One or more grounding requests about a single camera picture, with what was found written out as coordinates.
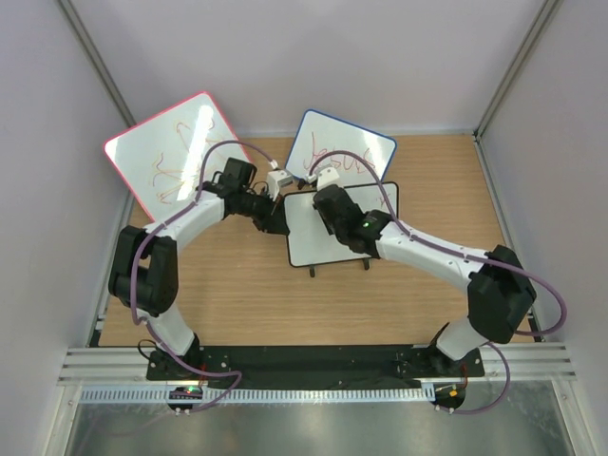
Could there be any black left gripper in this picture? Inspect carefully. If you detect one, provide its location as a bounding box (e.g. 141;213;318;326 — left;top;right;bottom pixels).
238;187;290;236

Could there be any black framed whiteboard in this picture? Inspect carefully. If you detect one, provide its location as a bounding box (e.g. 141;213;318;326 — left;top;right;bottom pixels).
284;181;399;278

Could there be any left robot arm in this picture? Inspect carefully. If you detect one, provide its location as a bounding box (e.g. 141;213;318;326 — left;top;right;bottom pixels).
108;158;293;380

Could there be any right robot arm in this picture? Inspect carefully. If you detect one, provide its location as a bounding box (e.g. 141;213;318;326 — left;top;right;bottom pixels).
313;184;537;376

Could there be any blue framed whiteboard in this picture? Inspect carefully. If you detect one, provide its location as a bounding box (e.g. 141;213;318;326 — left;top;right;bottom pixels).
285;109;397;185

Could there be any pink framed whiteboard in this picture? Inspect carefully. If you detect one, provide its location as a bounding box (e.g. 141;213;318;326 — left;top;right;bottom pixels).
104;92;250;222

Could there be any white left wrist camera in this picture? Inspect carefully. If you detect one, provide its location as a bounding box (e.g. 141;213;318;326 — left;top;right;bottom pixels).
266;169;294;200

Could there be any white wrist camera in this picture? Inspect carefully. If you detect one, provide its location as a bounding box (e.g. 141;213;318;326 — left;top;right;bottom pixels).
305;165;342;191
266;169;294;200

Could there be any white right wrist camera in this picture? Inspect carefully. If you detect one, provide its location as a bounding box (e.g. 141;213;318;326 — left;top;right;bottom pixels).
305;165;342;191

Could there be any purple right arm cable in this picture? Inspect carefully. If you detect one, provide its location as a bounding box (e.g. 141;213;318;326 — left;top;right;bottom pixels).
303;150;569;415

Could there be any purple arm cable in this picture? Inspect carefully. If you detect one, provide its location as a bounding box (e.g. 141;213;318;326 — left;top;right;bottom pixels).
303;150;569;415
131;140;281;410

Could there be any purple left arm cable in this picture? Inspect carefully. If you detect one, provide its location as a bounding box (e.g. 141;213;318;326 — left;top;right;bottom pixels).
131;140;281;410

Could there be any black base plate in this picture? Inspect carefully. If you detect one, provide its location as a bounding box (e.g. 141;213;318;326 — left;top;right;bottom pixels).
145;344;485;382

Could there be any slotted cable duct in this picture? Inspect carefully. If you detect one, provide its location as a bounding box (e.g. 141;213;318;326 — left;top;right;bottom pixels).
80;384;435;406

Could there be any aluminium frame rail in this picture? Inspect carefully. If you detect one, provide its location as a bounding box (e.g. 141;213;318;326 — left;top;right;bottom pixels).
57;345;153;387

